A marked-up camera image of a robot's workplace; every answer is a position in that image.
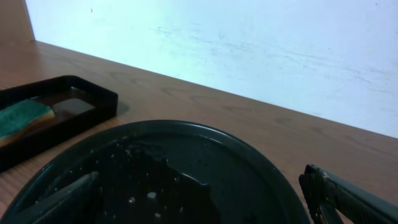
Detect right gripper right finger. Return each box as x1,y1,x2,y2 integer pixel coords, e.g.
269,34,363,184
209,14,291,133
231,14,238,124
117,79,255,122
298,164,397,224

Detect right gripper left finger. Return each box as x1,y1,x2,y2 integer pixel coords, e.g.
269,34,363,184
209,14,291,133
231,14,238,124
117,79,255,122
12,172,101,224

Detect green yellow sponge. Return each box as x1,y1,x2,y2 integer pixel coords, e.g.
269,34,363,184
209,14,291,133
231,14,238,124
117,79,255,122
1,100,55,147

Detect round black tray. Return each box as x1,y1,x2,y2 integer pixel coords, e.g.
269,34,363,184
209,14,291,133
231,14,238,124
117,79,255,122
4,120,309,223

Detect rectangular dark brown tray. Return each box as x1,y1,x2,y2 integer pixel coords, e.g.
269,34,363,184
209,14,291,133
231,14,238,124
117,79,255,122
1,75,118,172

